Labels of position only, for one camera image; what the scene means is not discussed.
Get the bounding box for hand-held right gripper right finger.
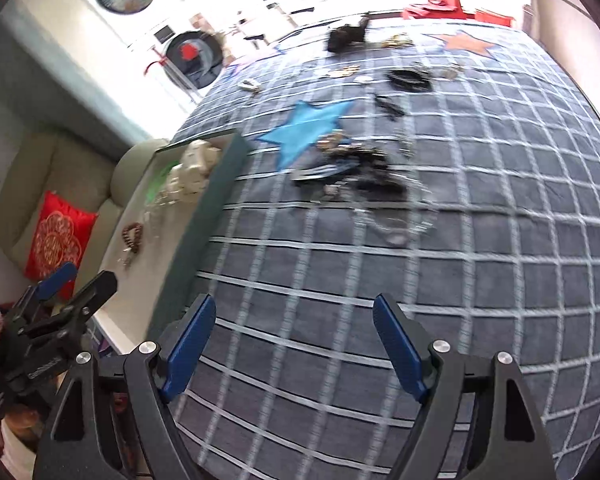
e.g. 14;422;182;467
372;294;558;480

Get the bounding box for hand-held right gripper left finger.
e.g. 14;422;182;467
32;294;217;480

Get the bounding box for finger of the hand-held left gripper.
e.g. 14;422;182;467
5;261;79;322
17;271;119;342

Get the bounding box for grey cardboard box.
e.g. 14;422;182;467
92;130;251;357

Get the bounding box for brown braided bracelet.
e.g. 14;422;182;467
121;223;145;254

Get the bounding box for green plastic bangle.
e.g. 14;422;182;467
147;159;182;202

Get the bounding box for cream hair claw clip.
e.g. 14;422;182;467
155;162;209;207

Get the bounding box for red cushion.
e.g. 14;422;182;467
23;190;99;302

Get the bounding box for beige sofa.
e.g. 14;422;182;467
0;131;182;311

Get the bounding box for black hair clip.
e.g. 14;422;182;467
291;152;412;202

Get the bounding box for brown patterned hair clip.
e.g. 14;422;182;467
316;131;367;157

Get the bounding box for red ribbon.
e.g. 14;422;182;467
143;47;174;76

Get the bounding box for small black hair bow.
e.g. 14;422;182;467
373;92;406;120

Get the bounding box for white washing machine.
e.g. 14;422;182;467
130;25;232;107

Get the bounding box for silver tag pendants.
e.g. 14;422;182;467
314;66;373;83

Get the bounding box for dark hair claw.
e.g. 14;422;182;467
327;14;371;54

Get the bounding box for red bucket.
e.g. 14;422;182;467
474;7;517;29

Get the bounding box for clear chain bracelet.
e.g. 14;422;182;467
349;180;439;247

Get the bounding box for black beaded bracelet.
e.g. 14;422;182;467
384;67;431;92

